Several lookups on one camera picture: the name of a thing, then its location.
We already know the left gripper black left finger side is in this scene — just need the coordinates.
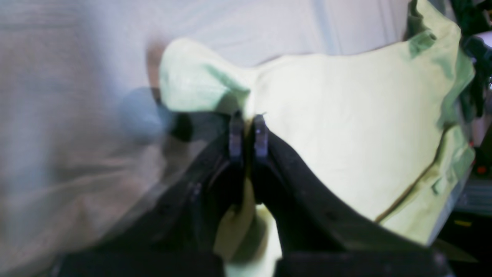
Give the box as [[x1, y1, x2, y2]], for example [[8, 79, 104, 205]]
[[58, 112, 244, 277]]

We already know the left gripper black right finger side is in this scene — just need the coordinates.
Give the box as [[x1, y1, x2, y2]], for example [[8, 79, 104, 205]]
[[252, 115, 454, 277]]

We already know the light green T-shirt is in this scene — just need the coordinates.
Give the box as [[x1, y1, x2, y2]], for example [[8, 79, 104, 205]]
[[158, 0, 476, 277]]

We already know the grey-green table cloth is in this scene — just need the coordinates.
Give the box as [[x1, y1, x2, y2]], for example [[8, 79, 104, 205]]
[[0, 0, 408, 277]]

